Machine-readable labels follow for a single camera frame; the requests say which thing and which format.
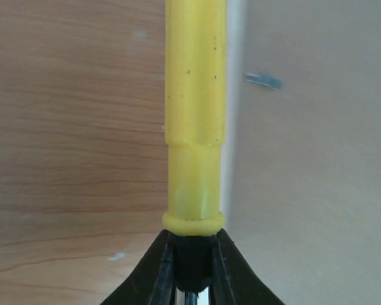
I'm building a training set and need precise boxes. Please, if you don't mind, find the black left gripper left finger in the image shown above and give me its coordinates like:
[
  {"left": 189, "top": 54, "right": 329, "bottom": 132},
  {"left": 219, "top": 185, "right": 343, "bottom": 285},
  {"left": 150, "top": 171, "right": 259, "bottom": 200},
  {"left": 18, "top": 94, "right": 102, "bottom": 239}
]
[{"left": 102, "top": 230, "right": 176, "bottom": 305}]

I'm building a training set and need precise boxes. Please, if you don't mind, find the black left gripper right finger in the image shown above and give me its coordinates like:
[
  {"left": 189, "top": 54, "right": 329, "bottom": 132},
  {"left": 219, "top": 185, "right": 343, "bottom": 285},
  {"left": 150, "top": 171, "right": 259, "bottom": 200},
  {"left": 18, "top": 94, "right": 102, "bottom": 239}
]
[{"left": 209, "top": 229, "right": 284, "bottom": 305}]

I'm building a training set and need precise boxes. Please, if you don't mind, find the blue wooden picture frame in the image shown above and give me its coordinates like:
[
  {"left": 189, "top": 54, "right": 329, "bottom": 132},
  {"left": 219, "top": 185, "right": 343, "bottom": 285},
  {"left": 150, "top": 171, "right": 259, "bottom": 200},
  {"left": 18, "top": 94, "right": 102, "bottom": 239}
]
[{"left": 222, "top": 1, "right": 381, "bottom": 304}]

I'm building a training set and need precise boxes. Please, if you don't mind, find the yellow handled screwdriver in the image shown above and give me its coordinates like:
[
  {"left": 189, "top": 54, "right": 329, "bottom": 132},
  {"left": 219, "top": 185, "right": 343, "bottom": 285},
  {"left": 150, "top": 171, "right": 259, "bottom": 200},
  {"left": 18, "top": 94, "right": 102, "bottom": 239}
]
[{"left": 163, "top": 1, "right": 227, "bottom": 238}]

